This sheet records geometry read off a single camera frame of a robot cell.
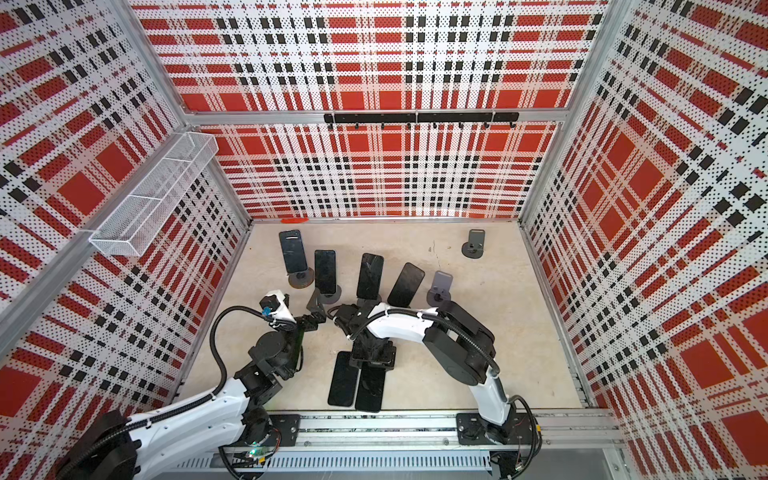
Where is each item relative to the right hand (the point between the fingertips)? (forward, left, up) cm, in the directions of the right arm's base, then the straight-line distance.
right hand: (371, 369), depth 83 cm
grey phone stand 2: (+44, -36, +2) cm, 57 cm away
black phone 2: (-3, +7, 0) cm, 8 cm away
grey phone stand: (+31, +27, -1) cm, 41 cm away
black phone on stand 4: (+21, -10, +10) cm, 25 cm away
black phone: (-4, 0, -2) cm, 5 cm away
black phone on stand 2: (+28, +16, +8) cm, 33 cm away
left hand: (+14, +17, +17) cm, 28 cm away
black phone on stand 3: (+26, +1, +8) cm, 27 cm away
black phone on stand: (+34, +27, +11) cm, 45 cm away
